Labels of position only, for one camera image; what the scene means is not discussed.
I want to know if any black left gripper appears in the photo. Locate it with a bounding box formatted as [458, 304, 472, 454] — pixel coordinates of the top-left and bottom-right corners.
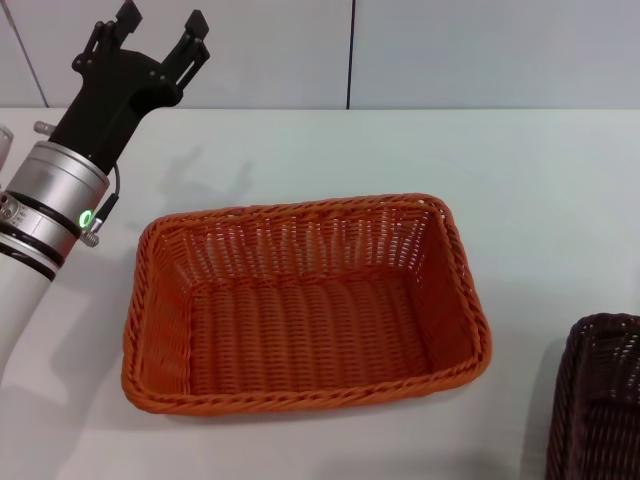
[49, 0, 211, 167]

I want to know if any dark brown woven basket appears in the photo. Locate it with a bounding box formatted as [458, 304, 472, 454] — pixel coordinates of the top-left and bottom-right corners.
[543, 312, 640, 480]

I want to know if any orange woven basket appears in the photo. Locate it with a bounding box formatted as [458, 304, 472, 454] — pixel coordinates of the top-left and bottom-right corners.
[121, 192, 494, 417]

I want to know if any black wrist cable with plug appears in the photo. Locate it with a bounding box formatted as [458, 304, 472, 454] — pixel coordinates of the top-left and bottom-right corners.
[80, 160, 123, 247]

